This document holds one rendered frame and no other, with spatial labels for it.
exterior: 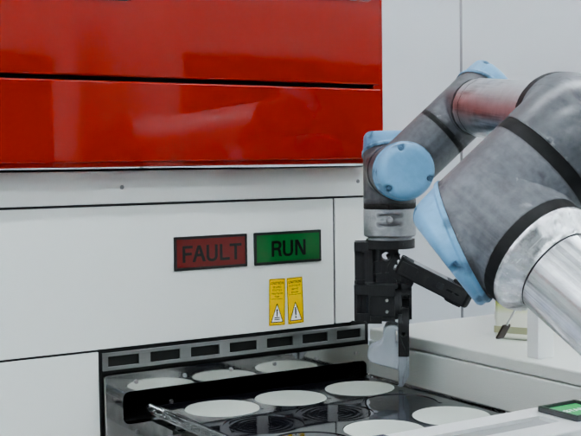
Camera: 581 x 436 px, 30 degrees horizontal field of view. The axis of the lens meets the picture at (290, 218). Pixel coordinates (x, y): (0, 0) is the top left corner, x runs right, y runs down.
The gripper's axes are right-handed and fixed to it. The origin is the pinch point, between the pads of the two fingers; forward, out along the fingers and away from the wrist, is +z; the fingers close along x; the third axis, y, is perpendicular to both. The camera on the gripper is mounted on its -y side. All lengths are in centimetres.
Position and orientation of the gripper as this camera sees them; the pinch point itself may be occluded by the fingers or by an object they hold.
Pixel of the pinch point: (405, 377)
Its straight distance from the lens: 158.3
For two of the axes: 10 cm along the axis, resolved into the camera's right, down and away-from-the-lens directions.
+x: -1.0, 0.5, -9.9
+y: -10.0, 0.1, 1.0
